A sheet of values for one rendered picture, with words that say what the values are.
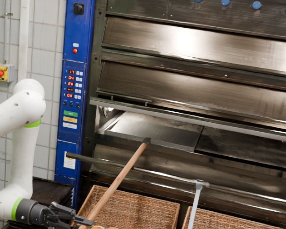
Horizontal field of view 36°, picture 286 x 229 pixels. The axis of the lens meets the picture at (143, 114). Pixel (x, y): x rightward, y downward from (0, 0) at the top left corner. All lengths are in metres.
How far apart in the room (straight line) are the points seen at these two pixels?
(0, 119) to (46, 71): 1.16
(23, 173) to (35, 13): 1.15
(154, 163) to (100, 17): 0.92
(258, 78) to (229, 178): 0.61
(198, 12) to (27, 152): 1.19
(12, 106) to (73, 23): 1.09
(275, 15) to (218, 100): 0.53
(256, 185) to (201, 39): 0.89
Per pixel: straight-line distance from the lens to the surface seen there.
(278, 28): 2.41
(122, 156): 2.68
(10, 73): 2.77
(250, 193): 2.21
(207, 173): 2.61
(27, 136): 1.78
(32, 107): 1.57
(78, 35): 2.56
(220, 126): 2.34
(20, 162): 1.83
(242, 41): 2.42
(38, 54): 2.72
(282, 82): 2.43
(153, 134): 2.73
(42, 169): 2.91
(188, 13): 2.43
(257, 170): 2.56
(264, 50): 2.41
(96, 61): 2.57
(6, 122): 1.59
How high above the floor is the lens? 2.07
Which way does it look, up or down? 16 degrees down
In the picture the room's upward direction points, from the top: 7 degrees clockwise
